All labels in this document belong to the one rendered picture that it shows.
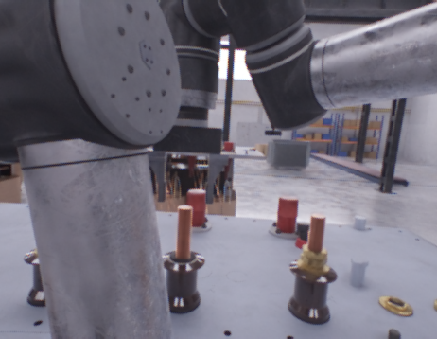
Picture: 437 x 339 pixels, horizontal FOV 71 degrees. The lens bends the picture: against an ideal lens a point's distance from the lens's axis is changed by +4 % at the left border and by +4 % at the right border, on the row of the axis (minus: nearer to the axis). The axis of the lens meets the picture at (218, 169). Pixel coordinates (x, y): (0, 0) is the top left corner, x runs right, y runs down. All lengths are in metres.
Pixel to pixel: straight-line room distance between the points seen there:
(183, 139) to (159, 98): 0.31
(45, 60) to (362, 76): 0.35
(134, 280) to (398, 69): 0.36
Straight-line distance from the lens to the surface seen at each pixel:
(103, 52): 0.22
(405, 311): 0.82
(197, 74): 0.54
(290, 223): 1.09
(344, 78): 0.44
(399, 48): 0.43
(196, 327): 0.63
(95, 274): 0.26
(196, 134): 0.56
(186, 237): 0.62
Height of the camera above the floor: 1.74
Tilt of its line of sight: 9 degrees down
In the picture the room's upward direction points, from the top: 3 degrees clockwise
